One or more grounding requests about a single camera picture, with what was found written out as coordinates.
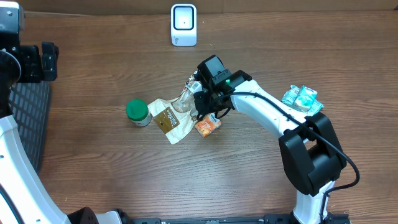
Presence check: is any orange Kleenex tissue pack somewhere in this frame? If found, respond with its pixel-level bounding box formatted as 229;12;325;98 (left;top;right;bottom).
195;113;222;138

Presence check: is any dried mushroom pouch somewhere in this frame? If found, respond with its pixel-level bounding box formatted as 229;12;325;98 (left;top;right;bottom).
148;71;202;144

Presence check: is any green lid jar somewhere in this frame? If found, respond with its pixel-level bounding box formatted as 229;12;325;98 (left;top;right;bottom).
126;99;152;127

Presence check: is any teal wet wipes pack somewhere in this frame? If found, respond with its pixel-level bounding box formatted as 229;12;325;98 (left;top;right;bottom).
281;85;324;116

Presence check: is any green Kleenex tissue pack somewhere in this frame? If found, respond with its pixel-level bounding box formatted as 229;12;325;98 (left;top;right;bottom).
294;86;318;112

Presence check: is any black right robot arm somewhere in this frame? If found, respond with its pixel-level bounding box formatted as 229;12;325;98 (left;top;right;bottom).
194;55;349;223

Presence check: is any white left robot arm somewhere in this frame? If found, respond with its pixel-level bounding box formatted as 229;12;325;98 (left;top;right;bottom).
1;1;131;224

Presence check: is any white barcode scanner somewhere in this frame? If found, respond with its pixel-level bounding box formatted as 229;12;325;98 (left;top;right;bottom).
170;3;197;47

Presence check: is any dark plastic mesh basket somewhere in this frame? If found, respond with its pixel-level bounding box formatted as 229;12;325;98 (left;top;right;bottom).
9;81;52;173

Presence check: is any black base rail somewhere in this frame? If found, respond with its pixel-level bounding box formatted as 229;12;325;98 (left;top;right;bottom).
133;213;352;224

